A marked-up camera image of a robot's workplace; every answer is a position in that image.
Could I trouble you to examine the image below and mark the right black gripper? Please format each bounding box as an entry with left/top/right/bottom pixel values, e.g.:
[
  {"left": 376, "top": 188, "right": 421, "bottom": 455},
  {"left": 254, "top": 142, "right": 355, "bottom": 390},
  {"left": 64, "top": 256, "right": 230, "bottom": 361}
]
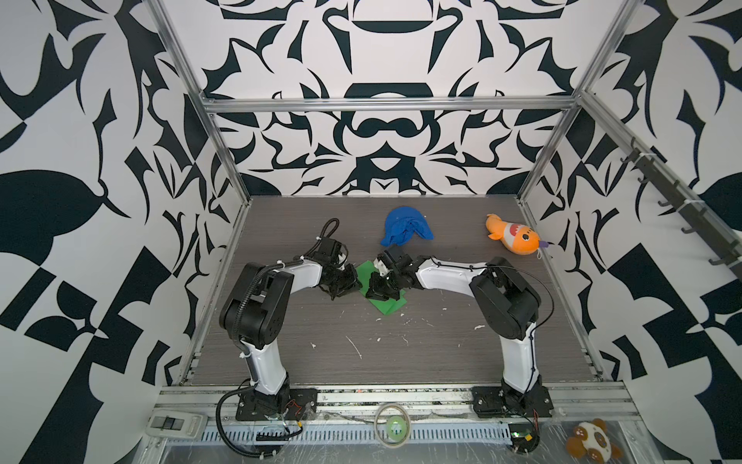
[{"left": 362, "top": 271, "right": 404, "bottom": 301}]

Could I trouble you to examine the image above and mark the green square paper sheet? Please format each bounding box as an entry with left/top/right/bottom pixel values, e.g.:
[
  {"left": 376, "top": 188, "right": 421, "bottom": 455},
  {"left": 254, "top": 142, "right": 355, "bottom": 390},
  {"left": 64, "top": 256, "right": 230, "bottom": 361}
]
[{"left": 356, "top": 261, "right": 407, "bottom": 315}]

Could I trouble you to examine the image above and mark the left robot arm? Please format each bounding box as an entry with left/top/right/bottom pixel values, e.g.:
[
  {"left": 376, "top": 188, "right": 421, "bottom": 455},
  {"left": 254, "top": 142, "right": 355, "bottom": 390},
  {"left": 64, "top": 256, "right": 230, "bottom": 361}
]
[{"left": 220, "top": 237, "right": 361, "bottom": 399}]

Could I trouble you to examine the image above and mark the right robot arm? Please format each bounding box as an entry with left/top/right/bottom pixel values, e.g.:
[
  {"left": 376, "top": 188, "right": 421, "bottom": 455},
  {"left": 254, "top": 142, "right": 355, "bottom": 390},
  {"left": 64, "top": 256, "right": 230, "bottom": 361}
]
[{"left": 366, "top": 246, "right": 542, "bottom": 398}]

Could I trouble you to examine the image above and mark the blue crumpled cloth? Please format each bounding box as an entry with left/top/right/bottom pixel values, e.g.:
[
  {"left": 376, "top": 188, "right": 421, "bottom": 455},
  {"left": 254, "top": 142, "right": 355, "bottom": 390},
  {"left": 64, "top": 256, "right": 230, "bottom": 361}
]
[{"left": 381, "top": 206, "right": 435, "bottom": 247}]

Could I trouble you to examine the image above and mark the white tape roll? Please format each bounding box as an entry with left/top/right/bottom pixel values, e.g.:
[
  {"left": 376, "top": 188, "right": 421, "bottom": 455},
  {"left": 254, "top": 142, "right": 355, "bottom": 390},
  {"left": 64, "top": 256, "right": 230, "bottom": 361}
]
[{"left": 373, "top": 403, "right": 412, "bottom": 449}]

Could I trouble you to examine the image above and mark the orange fish plush toy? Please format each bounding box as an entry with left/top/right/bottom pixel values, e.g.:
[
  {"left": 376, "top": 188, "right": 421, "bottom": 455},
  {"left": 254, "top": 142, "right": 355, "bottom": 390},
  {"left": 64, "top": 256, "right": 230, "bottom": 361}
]
[{"left": 485, "top": 214, "right": 550, "bottom": 255}]

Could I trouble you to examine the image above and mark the small black electronics box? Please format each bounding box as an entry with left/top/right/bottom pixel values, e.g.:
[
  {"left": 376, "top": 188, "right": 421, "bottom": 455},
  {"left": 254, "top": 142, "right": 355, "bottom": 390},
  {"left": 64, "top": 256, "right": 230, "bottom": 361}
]
[{"left": 508, "top": 423, "right": 540, "bottom": 455}]

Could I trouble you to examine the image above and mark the brown white plush toy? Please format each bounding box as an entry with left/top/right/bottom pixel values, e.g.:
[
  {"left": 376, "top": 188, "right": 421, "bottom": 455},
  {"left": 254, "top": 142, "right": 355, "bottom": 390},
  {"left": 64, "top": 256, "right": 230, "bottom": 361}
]
[{"left": 565, "top": 419, "right": 623, "bottom": 463}]

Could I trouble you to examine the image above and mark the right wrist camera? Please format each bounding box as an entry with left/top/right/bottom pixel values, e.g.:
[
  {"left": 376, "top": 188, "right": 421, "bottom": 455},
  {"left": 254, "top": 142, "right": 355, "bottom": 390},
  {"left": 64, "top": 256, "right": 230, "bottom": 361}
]
[{"left": 374, "top": 258, "right": 390, "bottom": 276}]

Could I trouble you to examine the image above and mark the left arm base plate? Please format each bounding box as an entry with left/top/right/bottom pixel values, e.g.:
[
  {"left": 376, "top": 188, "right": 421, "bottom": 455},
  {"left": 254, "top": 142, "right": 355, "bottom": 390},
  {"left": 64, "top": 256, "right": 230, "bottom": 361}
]
[{"left": 236, "top": 386, "right": 319, "bottom": 421}]

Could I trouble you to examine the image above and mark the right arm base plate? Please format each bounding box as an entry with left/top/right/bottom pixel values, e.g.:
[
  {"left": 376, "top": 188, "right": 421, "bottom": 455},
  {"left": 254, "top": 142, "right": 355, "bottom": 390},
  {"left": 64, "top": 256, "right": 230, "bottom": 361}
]
[{"left": 471, "top": 383, "right": 554, "bottom": 419}]

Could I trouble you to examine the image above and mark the black base cable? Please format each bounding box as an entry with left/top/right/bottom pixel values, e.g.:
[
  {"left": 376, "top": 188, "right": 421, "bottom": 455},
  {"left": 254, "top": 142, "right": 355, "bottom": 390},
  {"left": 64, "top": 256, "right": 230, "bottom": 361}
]
[{"left": 215, "top": 378, "right": 305, "bottom": 459}]

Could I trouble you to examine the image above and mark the aluminium front rail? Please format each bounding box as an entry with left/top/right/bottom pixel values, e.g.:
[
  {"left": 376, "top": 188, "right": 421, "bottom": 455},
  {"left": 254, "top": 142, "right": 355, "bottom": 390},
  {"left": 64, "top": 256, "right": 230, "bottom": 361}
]
[{"left": 153, "top": 382, "right": 641, "bottom": 423}]

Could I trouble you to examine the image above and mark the black hook rail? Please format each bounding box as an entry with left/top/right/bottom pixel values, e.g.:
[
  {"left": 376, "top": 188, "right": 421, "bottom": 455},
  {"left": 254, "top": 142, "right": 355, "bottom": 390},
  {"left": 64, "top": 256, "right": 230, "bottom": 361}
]
[{"left": 621, "top": 137, "right": 741, "bottom": 280}]

